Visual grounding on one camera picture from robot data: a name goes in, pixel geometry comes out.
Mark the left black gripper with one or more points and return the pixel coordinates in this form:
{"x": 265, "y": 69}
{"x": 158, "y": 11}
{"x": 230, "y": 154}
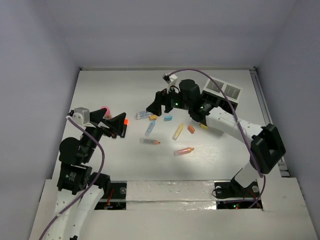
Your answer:
{"x": 104, "y": 127}

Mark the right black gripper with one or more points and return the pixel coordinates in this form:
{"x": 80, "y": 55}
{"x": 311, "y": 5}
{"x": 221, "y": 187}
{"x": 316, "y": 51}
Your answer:
{"x": 161, "y": 97}

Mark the pink cap marker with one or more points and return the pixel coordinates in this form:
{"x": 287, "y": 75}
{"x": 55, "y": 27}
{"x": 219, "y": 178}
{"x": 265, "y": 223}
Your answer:
{"x": 107, "y": 114}

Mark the light blue marker cap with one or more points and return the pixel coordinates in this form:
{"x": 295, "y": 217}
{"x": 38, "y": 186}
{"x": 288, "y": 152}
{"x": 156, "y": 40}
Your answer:
{"x": 168, "y": 118}

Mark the clear blue cap bottle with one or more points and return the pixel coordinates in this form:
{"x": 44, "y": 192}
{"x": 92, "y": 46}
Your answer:
{"x": 143, "y": 115}

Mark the light blue marker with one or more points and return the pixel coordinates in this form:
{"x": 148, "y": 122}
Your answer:
{"x": 150, "y": 128}

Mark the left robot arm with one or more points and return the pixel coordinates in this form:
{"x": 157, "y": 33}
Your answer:
{"x": 81, "y": 183}

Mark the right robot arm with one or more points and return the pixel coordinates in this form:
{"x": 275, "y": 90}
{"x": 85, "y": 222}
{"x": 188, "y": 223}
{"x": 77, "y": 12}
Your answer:
{"x": 215, "y": 108}

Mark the yellow marker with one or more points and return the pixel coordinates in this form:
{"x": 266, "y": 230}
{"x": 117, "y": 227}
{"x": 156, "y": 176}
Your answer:
{"x": 178, "y": 132}

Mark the dark orange marker cap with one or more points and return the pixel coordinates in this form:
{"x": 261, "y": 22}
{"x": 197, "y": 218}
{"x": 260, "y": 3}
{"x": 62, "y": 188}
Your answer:
{"x": 191, "y": 129}

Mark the orange tip clear marker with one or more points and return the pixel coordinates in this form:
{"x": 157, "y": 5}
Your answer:
{"x": 148, "y": 141}

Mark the yellow marker cap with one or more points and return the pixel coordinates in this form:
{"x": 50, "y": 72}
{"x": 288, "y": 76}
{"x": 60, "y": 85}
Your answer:
{"x": 203, "y": 126}

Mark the red orange marker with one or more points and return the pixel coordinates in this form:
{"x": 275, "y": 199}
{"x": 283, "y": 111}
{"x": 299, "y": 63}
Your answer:
{"x": 183, "y": 151}

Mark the black and white organizer box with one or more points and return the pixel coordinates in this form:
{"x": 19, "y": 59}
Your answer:
{"x": 212, "y": 93}

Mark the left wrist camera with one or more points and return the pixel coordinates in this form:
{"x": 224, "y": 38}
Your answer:
{"x": 81, "y": 116}

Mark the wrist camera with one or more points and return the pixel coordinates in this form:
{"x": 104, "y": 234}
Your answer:
{"x": 171, "y": 80}
{"x": 81, "y": 116}

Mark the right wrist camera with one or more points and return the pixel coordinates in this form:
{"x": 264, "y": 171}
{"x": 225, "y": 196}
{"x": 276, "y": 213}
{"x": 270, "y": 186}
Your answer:
{"x": 171, "y": 80}

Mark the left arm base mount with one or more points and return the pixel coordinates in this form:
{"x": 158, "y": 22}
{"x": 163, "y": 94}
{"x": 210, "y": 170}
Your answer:
{"x": 115, "y": 198}

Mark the aluminium rail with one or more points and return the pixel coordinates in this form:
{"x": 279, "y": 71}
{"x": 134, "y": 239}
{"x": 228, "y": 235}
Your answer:
{"x": 281, "y": 165}

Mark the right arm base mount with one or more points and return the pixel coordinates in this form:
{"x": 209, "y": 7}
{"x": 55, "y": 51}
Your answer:
{"x": 231, "y": 196}

